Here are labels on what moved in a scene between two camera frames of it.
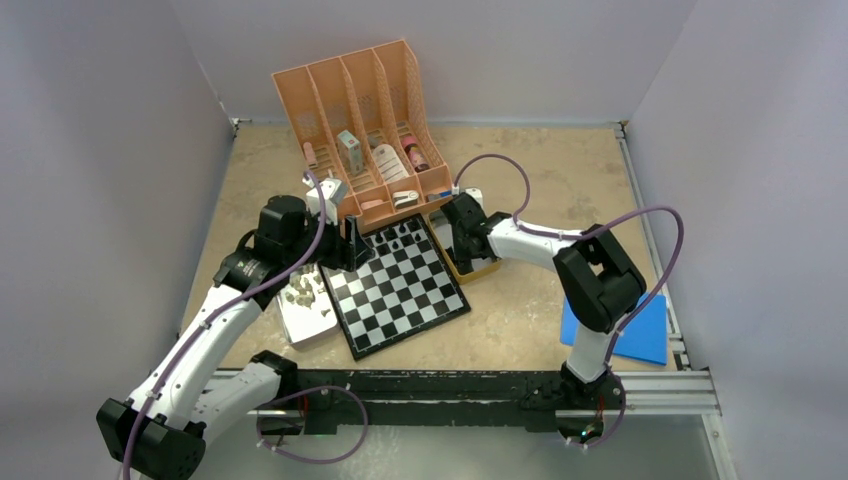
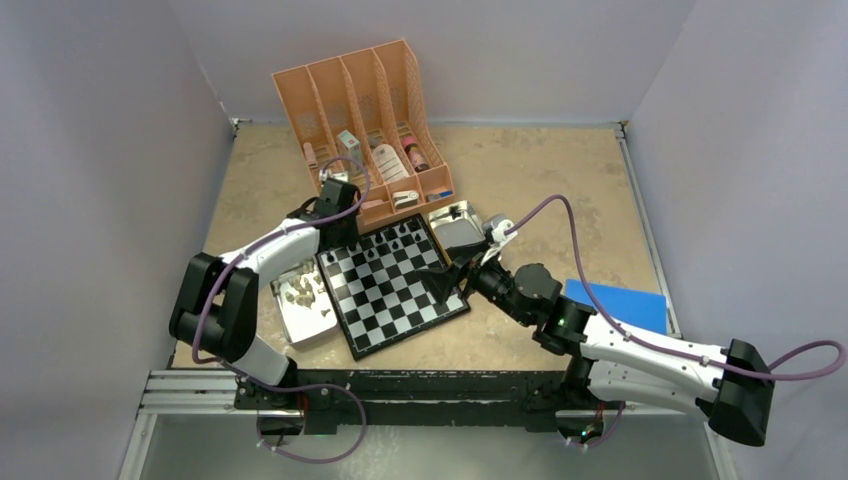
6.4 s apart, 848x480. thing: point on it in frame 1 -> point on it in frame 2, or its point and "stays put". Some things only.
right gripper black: [463, 253] -> [443, 281]
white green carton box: [351, 152] stays put
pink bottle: [415, 154] stays put
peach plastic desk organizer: [361, 118] stays put
